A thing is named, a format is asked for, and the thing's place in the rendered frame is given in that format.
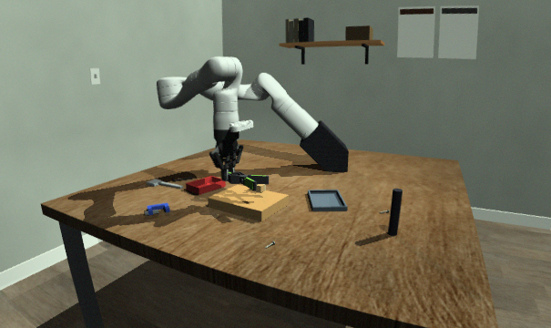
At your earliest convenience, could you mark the black cylinder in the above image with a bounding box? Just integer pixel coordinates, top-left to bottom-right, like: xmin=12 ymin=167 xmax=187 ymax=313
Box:
xmin=388 ymin=189 xmax=403 ymax=236

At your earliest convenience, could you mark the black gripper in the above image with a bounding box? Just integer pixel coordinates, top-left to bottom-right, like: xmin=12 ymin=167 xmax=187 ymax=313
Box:
xmin=209 ymin=129 xmax=243 ymax=181

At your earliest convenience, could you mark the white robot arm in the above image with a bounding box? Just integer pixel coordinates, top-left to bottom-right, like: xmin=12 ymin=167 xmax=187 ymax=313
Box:
xmin=157 ymin=56 xmax=318 ymax=139

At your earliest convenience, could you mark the red open tray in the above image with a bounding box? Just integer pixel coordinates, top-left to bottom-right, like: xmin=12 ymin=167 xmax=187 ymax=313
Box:
xmin=186 ymin=176 xmax=225 ymax=195

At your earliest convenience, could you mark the small wooden block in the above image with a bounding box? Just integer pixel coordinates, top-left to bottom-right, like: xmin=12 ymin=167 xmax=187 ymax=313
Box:
xmin=252 ymin=184 xmax=264 ymax=193

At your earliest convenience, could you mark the light tan wooden slab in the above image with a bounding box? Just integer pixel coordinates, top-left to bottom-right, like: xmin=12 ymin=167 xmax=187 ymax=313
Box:
xmin=208 ymin=184 xmax=289 ymax=221

